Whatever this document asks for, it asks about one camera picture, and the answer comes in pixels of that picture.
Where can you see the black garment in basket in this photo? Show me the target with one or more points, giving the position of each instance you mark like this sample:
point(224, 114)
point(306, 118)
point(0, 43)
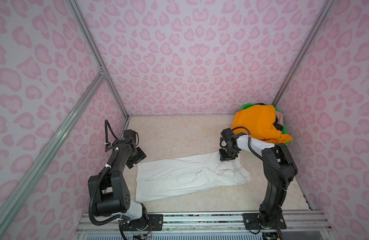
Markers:
point(278, 126)

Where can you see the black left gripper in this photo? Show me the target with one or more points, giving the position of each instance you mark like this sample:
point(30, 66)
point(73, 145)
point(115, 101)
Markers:
point(143, 156)

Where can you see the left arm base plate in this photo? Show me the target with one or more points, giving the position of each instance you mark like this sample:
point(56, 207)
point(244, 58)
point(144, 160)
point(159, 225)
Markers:
point(156, 222)

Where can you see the green laundry basket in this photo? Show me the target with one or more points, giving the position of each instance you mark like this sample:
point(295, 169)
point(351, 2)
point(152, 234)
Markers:
point(285, 132)

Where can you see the orange garment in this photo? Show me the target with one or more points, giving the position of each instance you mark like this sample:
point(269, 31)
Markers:
point(259, 123)

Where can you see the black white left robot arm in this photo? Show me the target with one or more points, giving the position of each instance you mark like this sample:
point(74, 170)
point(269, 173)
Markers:
point(110, 197)

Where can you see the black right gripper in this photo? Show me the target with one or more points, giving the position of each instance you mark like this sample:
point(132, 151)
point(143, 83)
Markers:
point(229, 158)

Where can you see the white t-shirt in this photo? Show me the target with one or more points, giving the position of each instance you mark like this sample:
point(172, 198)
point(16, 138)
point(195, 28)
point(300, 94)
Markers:
point(168, 178)

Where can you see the pink beige garment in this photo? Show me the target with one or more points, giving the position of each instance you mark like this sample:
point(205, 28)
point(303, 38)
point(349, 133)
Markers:
point(280, 118)

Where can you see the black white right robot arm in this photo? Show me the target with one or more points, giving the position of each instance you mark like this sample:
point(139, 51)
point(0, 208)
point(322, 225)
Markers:
point(279, 170)

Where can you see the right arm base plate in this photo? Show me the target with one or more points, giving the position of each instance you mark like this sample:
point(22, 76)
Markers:
point(252, 222)

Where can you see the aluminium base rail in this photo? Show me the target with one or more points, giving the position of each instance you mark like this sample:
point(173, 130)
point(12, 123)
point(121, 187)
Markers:
point(297, 221)

